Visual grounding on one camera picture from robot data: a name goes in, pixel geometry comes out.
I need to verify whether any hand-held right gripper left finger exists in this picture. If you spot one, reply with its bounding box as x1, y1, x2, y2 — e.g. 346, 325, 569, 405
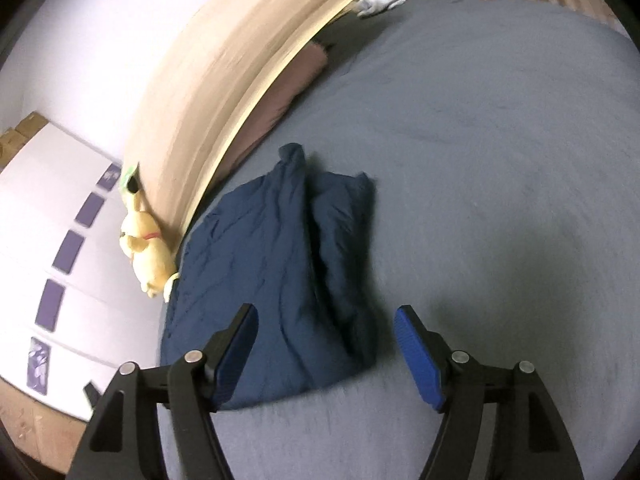
65, 302, 260, 480

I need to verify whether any light wooden board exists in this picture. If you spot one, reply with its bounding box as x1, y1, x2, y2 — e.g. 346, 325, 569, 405
122, 0, 376, 241

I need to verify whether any navy blue puffer jacket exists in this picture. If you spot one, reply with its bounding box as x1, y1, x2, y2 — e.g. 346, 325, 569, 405
160, 142, 381, 411

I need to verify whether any flat brown cardboard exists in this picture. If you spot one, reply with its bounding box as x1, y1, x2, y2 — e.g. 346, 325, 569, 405
0, 112, 51, 161

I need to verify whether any brown pillow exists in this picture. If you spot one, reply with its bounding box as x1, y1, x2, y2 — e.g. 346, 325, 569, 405
220, 42, 328, 181

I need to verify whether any yellow plush toy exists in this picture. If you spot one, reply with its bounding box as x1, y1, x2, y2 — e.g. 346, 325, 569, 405
118, 162, 181, 303

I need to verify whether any bed with grey sheet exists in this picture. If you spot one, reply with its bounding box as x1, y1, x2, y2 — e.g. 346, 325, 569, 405
150, 0, 640, 480

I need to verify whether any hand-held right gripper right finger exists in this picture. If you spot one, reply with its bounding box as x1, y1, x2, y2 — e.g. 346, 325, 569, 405
394, 305, 586, 480

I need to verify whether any white wardrobe with purple panels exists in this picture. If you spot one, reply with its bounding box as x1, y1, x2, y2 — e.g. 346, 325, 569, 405
0, 122, 131, 423

